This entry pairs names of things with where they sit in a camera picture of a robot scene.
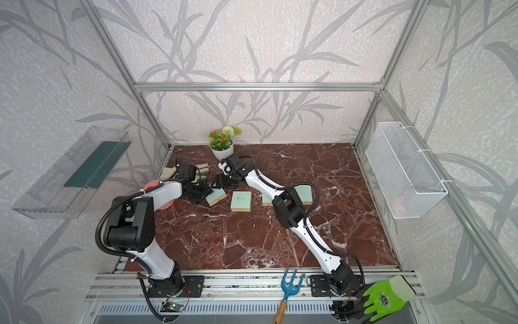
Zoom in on mint drawer jewelry box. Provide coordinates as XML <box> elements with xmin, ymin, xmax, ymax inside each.
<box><xmin>262</xmin><ymin>194</ymin><xmax>272</xmax><ymax>207</ymax></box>

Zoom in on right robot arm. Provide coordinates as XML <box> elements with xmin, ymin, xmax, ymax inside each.
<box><xmin>218</xmin><ymin>153</ymin><xmax>366</xmax><ymax>296</ymax></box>

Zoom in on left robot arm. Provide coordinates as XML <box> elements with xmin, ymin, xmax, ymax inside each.
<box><xmin>95</xmin><ymin>164</ymin><xmax>213</xmax><ymax>295</ymax></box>

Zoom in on potted plant white pot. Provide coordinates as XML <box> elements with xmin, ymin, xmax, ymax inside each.
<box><xmin>208</xmin><ymin>125</ymin><xmax>242</xmax><ymax>161</ymax></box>

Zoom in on beige gardening gloves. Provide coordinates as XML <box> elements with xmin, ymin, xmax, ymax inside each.
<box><xmin>159</xmin><ymin>163</ymin><xmax>209</xmax><ymax>183</ymax></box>

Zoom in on pink watering can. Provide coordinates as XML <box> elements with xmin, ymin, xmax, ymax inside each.
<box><xmin>143</xmin><ymin>180</ymin><xmax>175</xmax><ymax>211</ymax></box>

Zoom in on blue hand rake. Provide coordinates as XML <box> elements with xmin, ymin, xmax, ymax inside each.
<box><xmin>273</xmin><ymin>266</ymin><xmax>306</xmax><ymax>324</ymax></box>

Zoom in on green work glove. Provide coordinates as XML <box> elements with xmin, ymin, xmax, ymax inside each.
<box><xmin>354</xmin><ymin>275</ymin><xmax>416</xmax><ymax>323</ymax></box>

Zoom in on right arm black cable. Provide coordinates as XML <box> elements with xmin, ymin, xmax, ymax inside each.
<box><xmin>238</xmin><ymin>155</ymin><xmax>366</xmax><ymax>288</ymax></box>

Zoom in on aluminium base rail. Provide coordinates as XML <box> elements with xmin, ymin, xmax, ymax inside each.
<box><xmin>82</xmin><ymin>269</ymin><xmax>430</xmax><ymax>315</ymax></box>

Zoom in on clear plastic wall shelf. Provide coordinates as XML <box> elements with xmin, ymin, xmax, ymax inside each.
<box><xmin>12</xmin><ymin>126</ymin><xmax>131</xmax><ymax>220</ymax></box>

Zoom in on white wire mesh basket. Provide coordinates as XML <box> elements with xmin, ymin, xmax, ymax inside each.
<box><xmin>366</xmin><ymin>121</ymin><xmax>448</xmax><ymax>219</ymax></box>

